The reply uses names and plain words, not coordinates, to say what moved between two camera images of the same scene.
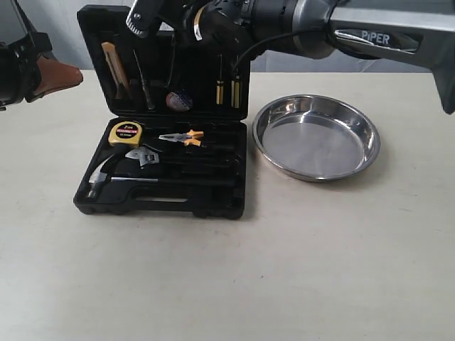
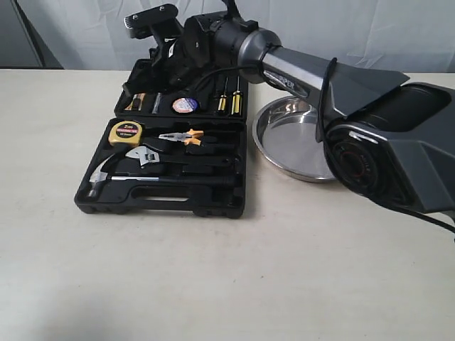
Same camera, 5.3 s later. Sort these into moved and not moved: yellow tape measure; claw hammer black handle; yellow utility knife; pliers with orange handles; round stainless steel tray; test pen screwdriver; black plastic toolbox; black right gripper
Moved: black right gripper; yellow utility knife; black plastic toolbox; test pen screwdriver
Not moved: round stainless steel tray; yellow tape measure; claw hammer black handle; pliers with orange handles
